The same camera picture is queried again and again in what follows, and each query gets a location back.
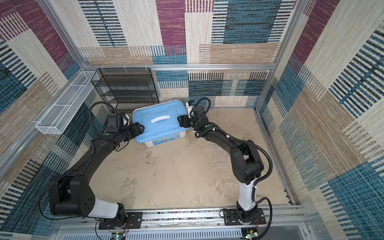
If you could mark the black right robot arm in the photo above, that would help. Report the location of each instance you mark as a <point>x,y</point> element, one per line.
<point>251,164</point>

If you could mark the white plastic storage bin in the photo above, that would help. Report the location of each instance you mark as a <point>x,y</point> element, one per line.
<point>162,140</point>

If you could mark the blue plastic bin lid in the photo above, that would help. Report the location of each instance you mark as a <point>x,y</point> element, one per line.
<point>159,120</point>

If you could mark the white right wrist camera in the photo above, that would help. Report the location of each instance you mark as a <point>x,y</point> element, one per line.
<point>189,106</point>

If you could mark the white wire mesh basket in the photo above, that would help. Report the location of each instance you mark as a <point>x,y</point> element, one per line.
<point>62,112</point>

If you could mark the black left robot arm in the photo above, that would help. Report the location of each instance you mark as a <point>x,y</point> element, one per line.
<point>70,195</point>

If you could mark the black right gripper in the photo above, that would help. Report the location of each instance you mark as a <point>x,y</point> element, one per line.
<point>183,121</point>

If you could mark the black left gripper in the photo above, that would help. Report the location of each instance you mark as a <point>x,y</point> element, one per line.
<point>137,130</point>

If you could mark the black wire shelf rack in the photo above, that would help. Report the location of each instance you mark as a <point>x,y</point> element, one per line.
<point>126,89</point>

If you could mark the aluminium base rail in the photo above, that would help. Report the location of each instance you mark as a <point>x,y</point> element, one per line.
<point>288,223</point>

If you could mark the clear plastic tube rack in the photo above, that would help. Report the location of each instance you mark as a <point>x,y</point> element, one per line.
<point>219,156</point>

